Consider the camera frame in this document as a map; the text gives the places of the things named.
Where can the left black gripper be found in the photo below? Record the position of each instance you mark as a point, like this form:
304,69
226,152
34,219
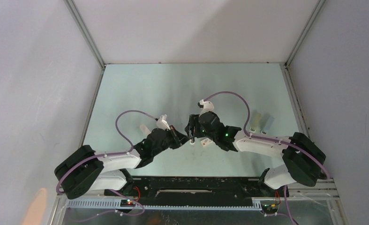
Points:
179,138

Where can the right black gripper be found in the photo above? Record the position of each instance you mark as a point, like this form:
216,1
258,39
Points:
190,128

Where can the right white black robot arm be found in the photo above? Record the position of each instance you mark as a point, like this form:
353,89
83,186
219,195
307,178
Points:
302,160

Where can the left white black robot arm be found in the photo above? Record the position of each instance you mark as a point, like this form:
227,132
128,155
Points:
85,171

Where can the long white stapler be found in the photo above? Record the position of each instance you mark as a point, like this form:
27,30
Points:
144,129

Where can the beige stapler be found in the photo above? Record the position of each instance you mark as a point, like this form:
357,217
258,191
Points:
255,122

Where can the left small circuit board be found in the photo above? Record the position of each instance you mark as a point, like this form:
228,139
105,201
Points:
128,202

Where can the small circuit board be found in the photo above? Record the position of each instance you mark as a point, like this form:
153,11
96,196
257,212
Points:
128,202
270,209

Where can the right small circuit board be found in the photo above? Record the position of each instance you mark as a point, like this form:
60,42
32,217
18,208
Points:
270,209

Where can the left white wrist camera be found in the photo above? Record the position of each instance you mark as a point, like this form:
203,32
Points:
162,123

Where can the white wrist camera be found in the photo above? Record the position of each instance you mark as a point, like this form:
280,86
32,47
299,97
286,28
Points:
162,123
206,106

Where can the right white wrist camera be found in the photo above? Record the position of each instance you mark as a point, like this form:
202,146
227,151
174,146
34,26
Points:
206,106

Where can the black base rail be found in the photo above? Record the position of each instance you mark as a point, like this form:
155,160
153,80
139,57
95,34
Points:
197,191

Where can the white cable duct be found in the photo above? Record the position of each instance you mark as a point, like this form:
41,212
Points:
114,204

